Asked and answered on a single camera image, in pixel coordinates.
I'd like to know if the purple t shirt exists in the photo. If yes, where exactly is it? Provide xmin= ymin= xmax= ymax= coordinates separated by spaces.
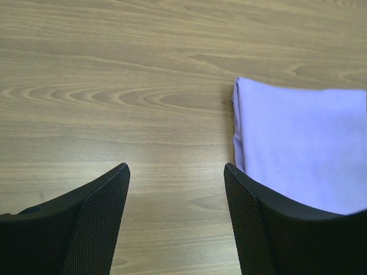
xmin=232 ymin=77 xmax=366 ymax=214

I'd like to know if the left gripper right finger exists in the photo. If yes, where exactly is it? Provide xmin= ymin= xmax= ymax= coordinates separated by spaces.
xmin=224 ymin=163 xmax=366 ymax=274

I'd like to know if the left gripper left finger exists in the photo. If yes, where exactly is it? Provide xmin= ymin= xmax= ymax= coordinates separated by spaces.
xmin=1 ymin=163 xmax=130 ymax=274

